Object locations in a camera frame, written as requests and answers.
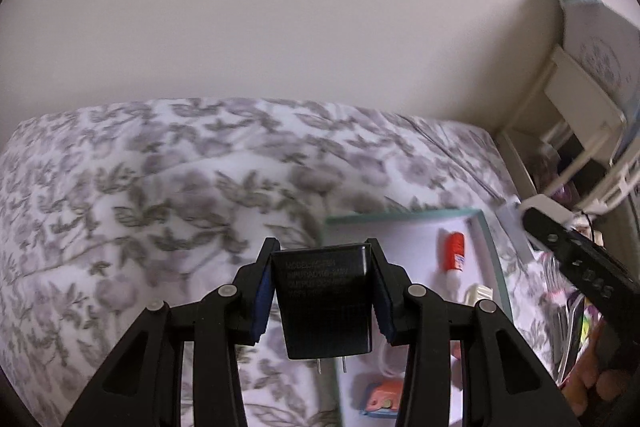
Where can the colourful clutter pile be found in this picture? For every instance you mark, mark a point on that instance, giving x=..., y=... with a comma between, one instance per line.
x=570, y=317

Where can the white shelf unit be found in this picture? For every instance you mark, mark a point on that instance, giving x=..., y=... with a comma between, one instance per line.
x=574, y=137

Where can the black power adapter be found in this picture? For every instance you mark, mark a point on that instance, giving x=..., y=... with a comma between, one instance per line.
x=325, y=303

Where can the floral grey white bedspread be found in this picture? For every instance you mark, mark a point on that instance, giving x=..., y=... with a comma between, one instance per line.
x=106, y=208

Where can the cream slatted plastic piece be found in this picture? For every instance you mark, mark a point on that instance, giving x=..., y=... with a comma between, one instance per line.
x=477, y=292

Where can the white tray with teal rim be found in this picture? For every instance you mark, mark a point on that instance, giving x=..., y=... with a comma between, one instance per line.
x=414, y=241

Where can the right hand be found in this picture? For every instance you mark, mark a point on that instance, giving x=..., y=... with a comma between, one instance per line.
x=587, y=375

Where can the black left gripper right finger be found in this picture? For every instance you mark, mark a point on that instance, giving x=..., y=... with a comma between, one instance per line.
x=504, y=382

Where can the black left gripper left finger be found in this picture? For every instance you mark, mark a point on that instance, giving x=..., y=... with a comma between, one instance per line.
x=140, y=381

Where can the red glue tube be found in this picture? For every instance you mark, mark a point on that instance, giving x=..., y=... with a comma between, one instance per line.
x=453, y=260

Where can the orange blue small tag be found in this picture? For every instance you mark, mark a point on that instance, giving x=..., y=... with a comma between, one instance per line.
x=382, y=399

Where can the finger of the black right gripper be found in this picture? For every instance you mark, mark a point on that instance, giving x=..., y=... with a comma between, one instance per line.
x=599, y=277

